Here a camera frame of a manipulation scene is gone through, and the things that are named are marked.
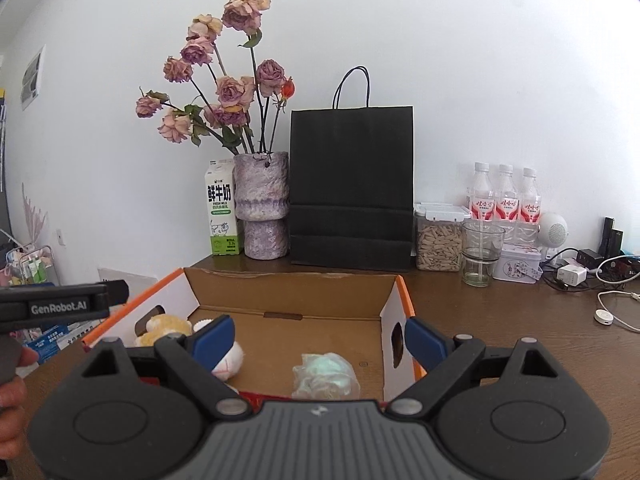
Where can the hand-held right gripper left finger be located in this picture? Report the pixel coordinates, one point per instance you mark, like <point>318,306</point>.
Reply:
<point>215,342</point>

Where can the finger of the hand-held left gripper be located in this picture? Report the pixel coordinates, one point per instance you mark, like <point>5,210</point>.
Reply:
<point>70,291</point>

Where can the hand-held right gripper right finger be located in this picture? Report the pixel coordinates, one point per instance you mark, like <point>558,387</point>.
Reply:
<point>425,345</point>

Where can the yellow white plush toy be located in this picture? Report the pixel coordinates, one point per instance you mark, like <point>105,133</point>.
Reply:
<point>165,327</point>

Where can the red cardboard box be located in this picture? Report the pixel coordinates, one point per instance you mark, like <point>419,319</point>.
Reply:
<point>310,335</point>

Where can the clear bag with green contents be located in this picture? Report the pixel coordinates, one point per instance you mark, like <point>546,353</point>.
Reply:
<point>325,375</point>

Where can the clear seed container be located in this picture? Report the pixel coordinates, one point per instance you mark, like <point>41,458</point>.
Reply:
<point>440,245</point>

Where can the person's left hand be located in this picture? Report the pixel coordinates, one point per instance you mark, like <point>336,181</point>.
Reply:
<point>11,410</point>

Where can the blue white carton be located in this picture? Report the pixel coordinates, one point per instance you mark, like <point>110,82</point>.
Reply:
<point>50,340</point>

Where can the white panel with sticker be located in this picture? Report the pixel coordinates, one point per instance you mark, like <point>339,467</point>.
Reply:
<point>127,280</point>

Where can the white floral tin box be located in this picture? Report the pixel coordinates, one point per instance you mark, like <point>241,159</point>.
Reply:
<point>515,262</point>

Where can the white green milk carton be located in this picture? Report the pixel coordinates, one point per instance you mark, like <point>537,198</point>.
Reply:
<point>222,210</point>

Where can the purple mottled vase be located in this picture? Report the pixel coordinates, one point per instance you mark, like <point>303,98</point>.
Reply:
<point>261,210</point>

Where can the red label water bottle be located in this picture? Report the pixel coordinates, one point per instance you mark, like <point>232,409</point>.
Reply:
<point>506,200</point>
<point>531,202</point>
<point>481,200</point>

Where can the white cube charger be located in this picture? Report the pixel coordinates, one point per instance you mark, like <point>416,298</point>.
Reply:
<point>571,275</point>

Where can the white round speaker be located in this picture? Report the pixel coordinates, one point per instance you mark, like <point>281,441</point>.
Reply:
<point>554,230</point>

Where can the black paper bag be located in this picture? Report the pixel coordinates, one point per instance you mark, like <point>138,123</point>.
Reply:
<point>350,185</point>

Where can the black power adapter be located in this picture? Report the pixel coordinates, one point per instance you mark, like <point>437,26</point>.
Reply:
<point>590,258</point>

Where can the black upright device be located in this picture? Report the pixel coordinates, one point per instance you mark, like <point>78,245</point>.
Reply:
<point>611,237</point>

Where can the black power strip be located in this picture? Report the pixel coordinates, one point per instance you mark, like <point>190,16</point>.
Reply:
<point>627,267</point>

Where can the dried rose bouquet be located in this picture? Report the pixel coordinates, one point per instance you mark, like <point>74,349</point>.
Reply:
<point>230,92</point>

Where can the white wall socket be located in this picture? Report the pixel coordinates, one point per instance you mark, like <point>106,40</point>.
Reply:
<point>60,238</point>

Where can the wall poster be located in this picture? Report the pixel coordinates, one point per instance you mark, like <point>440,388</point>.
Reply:
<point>32,77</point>

